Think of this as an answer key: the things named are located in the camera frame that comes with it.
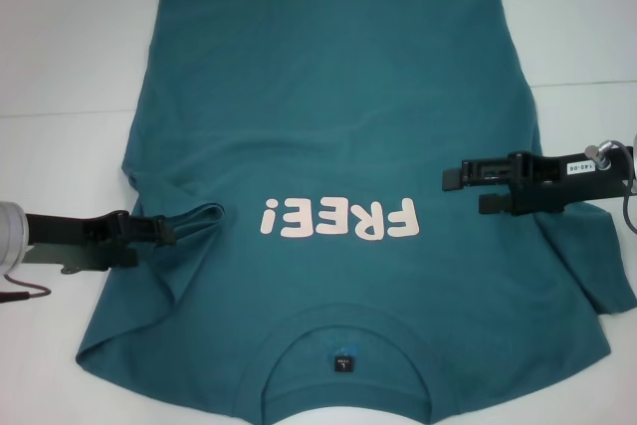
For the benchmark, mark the right gripper black long finger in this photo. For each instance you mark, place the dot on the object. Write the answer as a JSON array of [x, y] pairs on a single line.
[[453, 180]]

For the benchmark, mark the left gripper black broad finger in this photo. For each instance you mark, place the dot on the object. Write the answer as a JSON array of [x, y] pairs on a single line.
[[125, 259]]

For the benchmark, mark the left gripper black slim finger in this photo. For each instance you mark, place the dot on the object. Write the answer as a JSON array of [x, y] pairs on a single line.
[[154, 232]]

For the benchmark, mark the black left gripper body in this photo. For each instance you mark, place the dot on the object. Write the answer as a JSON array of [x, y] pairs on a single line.
[[60, 228]]

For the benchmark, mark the right gripper black short finger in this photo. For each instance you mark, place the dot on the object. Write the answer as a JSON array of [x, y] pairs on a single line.
[[497, 204]]

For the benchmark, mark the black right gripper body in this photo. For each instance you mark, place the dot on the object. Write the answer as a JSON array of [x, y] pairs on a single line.
[[552, 186]]

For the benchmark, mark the teal t-shirt with FREE print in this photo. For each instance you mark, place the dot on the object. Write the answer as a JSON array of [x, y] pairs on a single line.
[[318, 121]]

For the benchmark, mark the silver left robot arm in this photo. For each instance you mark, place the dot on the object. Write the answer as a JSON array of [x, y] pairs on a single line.
[[12, 233]]

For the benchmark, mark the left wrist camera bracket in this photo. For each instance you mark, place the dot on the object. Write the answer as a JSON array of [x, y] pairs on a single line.
[[55, 258]]

